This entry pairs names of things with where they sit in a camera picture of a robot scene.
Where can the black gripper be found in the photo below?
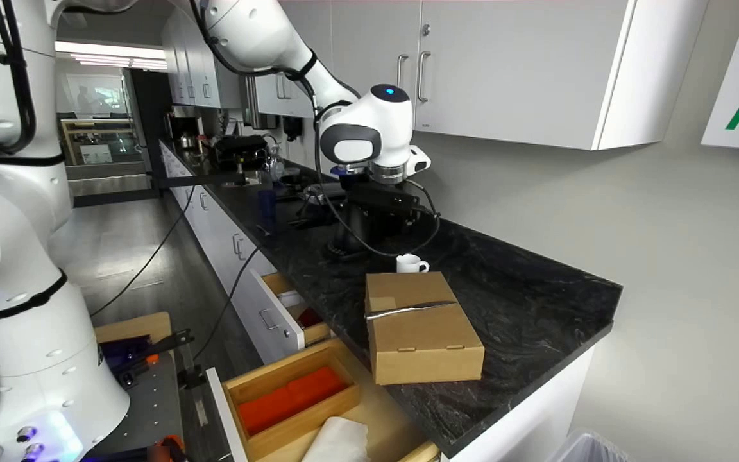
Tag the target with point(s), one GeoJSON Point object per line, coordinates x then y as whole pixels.
{"type": "Point", "coordinates": [372, 201]}

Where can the open wooden drawer white front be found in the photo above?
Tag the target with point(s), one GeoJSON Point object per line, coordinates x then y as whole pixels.
{"type": "Point", "coordinates": [391, 433]}

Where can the orange felt drawer liner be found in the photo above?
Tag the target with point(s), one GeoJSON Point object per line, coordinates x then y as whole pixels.
{"type": "Point", "coordinates": [288, 398]}

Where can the small white cup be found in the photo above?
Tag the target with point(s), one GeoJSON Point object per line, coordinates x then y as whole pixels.
{"type": "Point", "coordinates": [410, 262]}

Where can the brown cardboard box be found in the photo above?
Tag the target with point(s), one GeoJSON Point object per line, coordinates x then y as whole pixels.
{"type": "Point", "coordinates": [418, 329]}

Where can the white paper napkin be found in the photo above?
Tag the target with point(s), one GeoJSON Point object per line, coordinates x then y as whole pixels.
{"type": "Point", "coordinates": [338, 441]}

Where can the white upper cabinets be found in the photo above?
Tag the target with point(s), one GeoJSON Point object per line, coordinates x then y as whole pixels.
{"type": "Point", "coordinates": [556, 74]}

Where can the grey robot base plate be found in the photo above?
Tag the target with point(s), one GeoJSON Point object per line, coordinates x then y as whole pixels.
{"type": "Point", "coordinates": [145, 359]}

